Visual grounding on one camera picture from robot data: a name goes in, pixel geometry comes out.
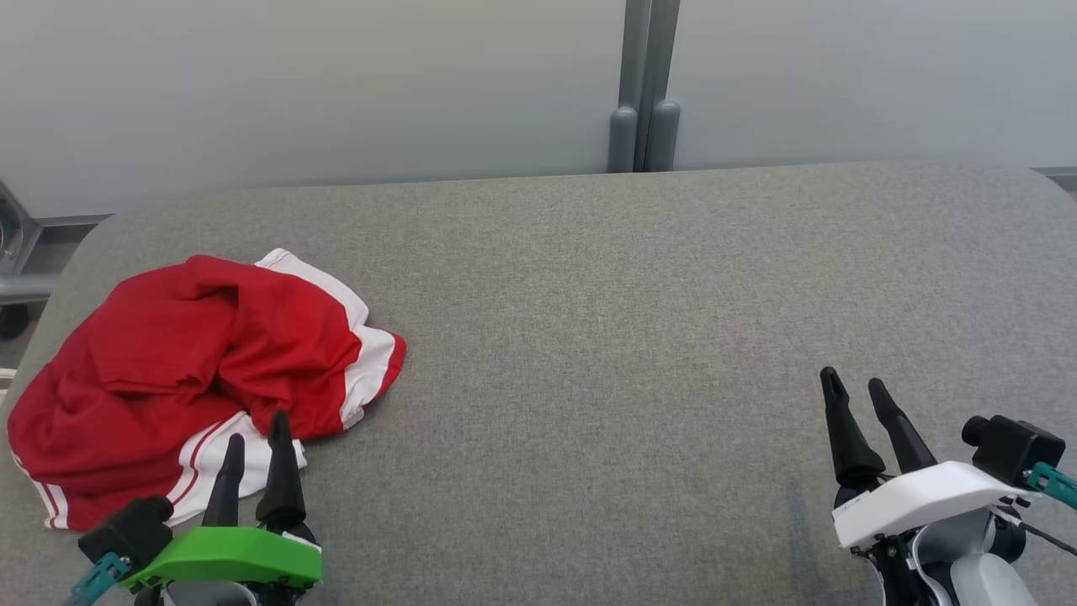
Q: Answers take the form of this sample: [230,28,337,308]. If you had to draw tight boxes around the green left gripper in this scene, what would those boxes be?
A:
[118,410,323,606]

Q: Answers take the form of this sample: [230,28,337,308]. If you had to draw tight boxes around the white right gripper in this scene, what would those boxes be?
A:
[820,366,1040,550]

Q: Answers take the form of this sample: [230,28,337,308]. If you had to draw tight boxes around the red shorts with white stripes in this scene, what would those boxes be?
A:
[7,247,408,532]

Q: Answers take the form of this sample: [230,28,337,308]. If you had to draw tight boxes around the grey fabric sofa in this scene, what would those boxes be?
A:
[0,162,1077,606]

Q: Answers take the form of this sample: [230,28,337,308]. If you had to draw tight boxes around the teal right camera connector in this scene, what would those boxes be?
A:
[1025,462,1077,510]

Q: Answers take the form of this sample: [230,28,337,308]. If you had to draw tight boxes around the teal camera connector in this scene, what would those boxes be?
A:
[1025,462,1077,510]
[67,553,134,606]

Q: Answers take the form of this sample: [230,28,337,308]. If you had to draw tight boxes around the teal left camera connector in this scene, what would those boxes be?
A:
[67,553,134,606]

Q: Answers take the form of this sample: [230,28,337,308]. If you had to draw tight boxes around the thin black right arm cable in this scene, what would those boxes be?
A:
[997,505,1077,556]

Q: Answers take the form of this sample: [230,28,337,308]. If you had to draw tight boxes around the grey metal cart frame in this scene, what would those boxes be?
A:
[0,181,114,340]

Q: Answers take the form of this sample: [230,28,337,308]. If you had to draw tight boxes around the grey double partition post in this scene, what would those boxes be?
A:
[607,0,681,173]

